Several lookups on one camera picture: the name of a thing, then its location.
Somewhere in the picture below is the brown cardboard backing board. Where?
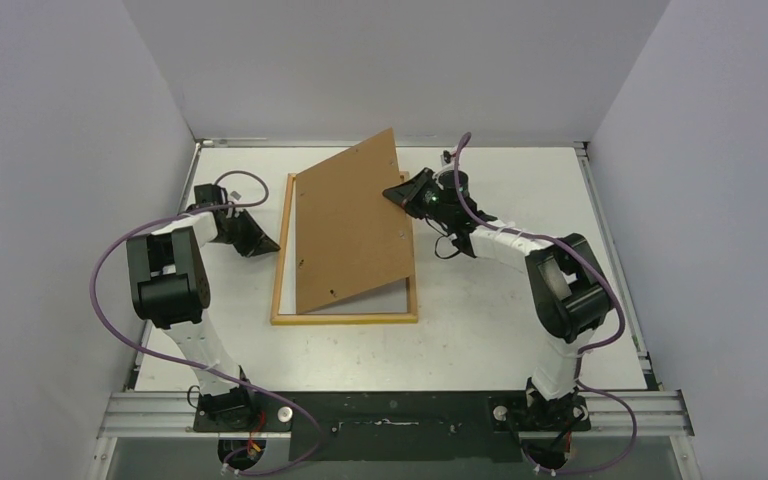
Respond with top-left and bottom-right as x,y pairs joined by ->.
294,129 -> 415,313

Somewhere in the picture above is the sky and building photo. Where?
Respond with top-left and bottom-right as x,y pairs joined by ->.
281,195 -> 405,314

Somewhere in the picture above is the yellow picture frame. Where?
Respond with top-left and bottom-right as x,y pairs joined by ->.
269,173 -> 419,326

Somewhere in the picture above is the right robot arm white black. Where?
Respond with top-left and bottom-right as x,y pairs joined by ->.
382,168 -> 613,431

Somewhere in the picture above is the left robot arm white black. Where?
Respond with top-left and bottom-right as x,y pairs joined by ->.
125,184 -> 281,431

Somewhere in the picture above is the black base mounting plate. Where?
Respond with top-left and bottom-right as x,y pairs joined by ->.
193,390 -> 591,465

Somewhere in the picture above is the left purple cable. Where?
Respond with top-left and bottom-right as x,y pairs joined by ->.
89,170 -> 324,480

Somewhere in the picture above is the aluminium table rail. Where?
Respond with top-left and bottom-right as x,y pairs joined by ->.
99,390 -> 695,438

